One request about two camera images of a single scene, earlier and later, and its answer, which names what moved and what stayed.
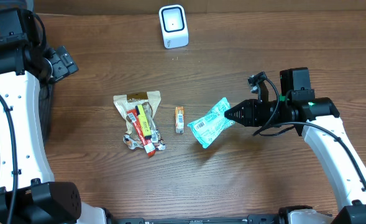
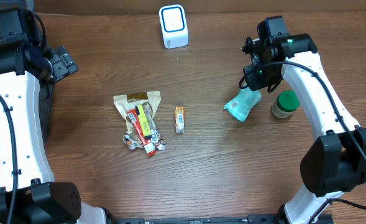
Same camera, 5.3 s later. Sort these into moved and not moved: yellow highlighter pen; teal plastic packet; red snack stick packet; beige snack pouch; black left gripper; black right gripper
Moved: black right gripper; teal plastic packet
Not moved: black left gripper; beige snack pouch; red snack stick packet; yellow highlighter pen
